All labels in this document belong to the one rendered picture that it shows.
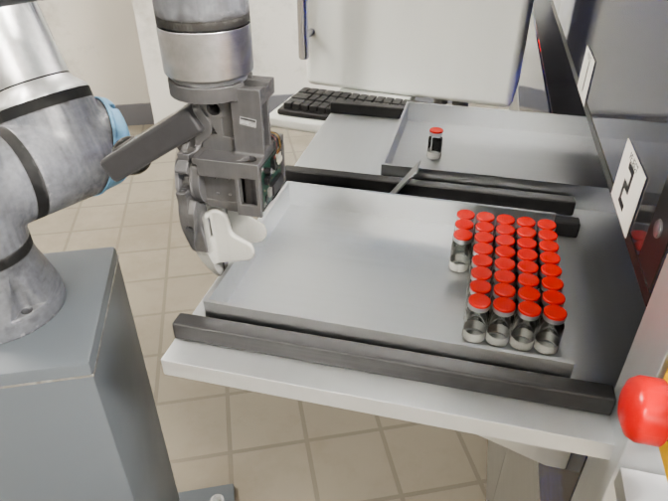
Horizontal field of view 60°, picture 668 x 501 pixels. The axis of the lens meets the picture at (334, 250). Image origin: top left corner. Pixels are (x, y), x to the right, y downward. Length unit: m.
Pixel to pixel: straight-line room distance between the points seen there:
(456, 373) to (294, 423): 1.15
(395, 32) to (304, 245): 0.79
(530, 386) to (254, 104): 0.33
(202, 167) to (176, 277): 1.68
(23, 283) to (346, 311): 0.39
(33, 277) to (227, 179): 0.34
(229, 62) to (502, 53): 0.95
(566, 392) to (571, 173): 0.47
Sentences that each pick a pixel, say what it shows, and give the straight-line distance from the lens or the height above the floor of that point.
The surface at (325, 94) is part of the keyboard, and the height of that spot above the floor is 0.83.
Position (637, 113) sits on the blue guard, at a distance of 0.61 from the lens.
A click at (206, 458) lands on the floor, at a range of 1.60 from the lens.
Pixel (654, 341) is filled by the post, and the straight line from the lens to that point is 0.47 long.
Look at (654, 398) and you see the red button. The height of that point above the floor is 1.01.
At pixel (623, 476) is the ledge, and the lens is 0.52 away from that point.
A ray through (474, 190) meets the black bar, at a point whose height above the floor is 0.90.
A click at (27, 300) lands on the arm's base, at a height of 0.82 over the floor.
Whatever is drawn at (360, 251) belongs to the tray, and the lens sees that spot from 0.69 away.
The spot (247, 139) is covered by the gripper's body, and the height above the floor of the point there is 1.07.
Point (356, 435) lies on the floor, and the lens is 1.61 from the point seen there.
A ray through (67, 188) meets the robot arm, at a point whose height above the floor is 0.94.
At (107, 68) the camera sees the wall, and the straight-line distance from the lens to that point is 3.52.
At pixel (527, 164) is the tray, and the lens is 0.94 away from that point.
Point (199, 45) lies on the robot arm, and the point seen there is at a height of 1.15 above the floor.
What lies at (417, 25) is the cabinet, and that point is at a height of 0.96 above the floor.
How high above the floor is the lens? 1.27
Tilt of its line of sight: 34 degrees down
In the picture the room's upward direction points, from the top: straight up
